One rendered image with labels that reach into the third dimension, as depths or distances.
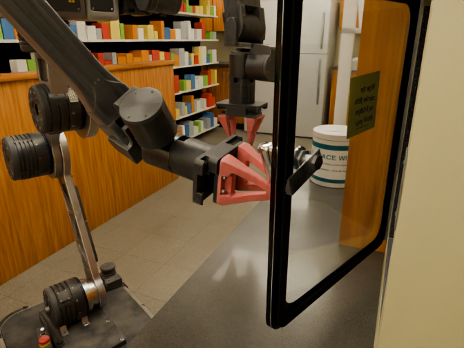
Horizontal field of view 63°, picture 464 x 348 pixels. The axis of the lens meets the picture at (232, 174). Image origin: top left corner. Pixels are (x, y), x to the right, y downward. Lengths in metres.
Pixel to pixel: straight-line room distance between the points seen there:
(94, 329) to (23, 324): 0.31
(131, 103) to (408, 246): 0.34
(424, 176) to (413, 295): 0.11
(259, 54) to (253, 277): 0.42
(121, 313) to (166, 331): 1.18
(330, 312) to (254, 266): 0.16
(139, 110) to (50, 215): 2.24
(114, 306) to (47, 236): 1.05
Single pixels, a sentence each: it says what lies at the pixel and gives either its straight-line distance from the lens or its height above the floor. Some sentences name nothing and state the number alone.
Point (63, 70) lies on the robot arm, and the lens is 0.56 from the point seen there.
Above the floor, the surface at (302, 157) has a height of 1.20.
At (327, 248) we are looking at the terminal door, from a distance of 0.53.
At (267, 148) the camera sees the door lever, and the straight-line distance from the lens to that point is 0.44.
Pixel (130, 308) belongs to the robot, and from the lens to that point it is 1.77.
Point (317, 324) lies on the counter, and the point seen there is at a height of 0.94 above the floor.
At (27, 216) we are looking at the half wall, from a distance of 2.58.
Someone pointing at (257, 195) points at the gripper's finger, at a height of 1.14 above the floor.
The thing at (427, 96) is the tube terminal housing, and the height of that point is 1.28.
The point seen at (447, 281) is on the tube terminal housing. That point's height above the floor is 1.13.
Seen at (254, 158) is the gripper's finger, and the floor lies 1.18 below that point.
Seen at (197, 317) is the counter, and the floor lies 0.94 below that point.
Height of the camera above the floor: 1.32
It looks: 20 degrees down
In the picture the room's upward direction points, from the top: straight up
